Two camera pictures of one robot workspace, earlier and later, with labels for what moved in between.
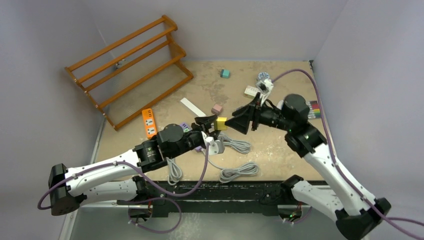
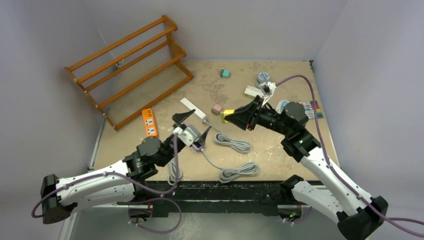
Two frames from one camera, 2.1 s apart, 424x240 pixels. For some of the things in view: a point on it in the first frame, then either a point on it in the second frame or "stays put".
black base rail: (222, 197) stays put
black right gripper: (242, 118) stays put
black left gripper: (204, 124) → (179, 118)
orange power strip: (150, 126) stays put
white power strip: (193, 108) stays put
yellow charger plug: (219, 123) → (225, 112)
